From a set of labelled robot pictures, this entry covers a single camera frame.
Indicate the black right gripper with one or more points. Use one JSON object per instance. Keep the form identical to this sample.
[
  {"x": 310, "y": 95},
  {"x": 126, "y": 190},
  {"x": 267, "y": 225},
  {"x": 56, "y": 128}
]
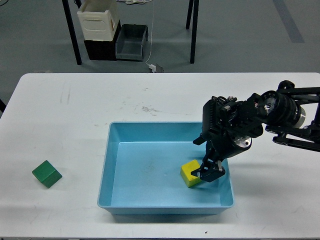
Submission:
[{"x": 228, "y": 126}]

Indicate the yellow block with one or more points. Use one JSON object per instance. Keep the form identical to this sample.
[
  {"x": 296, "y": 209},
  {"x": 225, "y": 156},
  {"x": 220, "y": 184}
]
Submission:
[{"x": 186, "y": 170}]

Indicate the green block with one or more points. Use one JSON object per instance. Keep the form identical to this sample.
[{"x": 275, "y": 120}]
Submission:
[{"x": 47, "y": 174}]

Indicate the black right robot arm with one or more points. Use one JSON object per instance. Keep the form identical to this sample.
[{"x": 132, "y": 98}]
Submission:
[{"x": 282, "y": 114}]

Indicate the blue plastic tray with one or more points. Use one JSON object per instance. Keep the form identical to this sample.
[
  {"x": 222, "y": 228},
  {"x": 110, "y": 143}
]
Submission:
[{"x": 141, "y": 172}]

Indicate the white power adapter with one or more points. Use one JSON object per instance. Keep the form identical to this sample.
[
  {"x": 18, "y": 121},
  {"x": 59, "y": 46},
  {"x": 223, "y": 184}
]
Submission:
[{"x": 155, "y": 68}]

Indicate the grey plastic bin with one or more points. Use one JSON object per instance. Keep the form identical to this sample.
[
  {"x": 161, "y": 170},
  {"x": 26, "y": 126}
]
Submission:
[{"x": 131, "y": 41}]

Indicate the black crate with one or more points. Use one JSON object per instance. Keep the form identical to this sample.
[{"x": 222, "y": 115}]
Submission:
[{"x": 103, "y": 50}]

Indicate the black table leg right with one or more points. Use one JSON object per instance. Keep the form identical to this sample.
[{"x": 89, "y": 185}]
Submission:
[{"x": 194, "y": 22}]

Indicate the black table leg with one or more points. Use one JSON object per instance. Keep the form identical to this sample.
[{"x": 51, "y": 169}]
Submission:
[
  {"x": 189, "y": 14},
  {"x": 72, "y": 33},
  {"x": 194, "y": 22}
]

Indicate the black table leg far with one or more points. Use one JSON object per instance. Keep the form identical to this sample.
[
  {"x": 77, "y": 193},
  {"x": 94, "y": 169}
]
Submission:
[{"x": 189, "y": 14}]

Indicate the white plastic crate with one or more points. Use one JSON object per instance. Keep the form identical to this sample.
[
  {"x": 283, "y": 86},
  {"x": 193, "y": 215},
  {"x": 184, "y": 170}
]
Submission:
[{"x": 98, "y": 19}]

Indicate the black table leg left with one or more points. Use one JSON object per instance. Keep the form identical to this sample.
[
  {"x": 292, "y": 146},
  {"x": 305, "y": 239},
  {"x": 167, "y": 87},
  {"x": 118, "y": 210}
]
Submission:
[{"x": 72, "y": 33}]

